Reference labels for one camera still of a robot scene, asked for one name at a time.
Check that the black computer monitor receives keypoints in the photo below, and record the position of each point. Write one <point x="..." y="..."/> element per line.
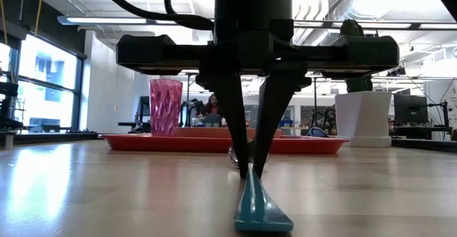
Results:
<point x="144" y="110"/>
<point x="410" y="108"/>

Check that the person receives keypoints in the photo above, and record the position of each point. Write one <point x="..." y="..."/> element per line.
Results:
<point x="212" y="108"/>

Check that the black hanging device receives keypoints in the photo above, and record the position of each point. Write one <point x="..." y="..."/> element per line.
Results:
<point x="396" y="71"/>

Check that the large window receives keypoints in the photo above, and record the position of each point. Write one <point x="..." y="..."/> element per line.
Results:
<point x="46" y="87"/>

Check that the dark blue rounded object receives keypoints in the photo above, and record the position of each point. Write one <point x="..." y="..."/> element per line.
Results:
<point x="317" y="132"/>

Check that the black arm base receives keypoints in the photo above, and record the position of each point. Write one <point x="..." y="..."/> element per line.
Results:
<point x="7" y="105"/>

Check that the pink faceted plastic cup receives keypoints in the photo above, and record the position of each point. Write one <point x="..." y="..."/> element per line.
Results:
<point x="166" y="106"/>

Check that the black background robot arm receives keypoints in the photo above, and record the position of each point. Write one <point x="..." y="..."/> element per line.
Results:
<point x="191" y="110"/>

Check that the white plant pot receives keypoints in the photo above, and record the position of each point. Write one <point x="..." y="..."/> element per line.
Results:
<point x="362" y="115"/>

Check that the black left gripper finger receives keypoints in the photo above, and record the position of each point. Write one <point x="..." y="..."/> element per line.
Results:
<point x="271" y="119"/>
<point x="232" y="122"/>

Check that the red plastic tray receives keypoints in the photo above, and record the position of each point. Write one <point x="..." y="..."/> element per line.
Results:
<point x="160" y="143"/>

